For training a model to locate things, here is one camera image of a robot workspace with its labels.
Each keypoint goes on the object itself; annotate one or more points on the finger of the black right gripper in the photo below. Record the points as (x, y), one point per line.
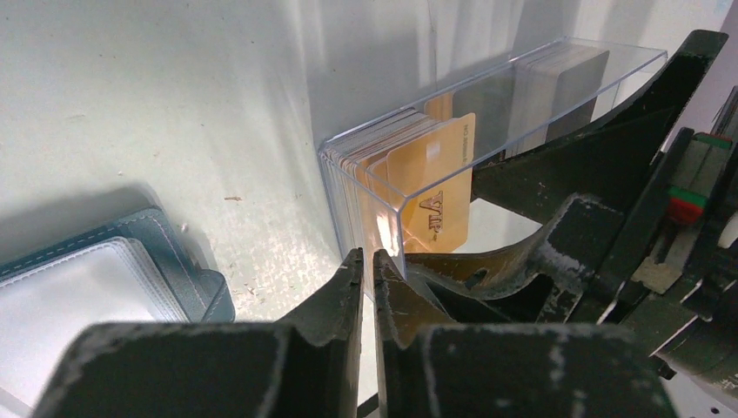
(610, 159)
(541, 278)

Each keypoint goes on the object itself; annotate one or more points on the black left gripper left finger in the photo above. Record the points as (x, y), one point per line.
(305, 364)

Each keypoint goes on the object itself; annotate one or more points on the blue leather card holder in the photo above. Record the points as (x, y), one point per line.
(130, 269)

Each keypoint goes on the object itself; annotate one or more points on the gold credit card stack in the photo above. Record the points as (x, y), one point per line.
(366, 208)

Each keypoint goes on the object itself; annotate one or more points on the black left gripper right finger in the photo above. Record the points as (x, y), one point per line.
(432, 366)

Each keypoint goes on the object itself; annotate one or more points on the clear acrylic card tray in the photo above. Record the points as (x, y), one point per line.
(624, 61)

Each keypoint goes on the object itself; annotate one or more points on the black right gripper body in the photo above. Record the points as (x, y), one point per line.
(681, 299)

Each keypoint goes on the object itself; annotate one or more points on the gold VIP credit card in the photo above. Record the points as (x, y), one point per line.
(432, 172)

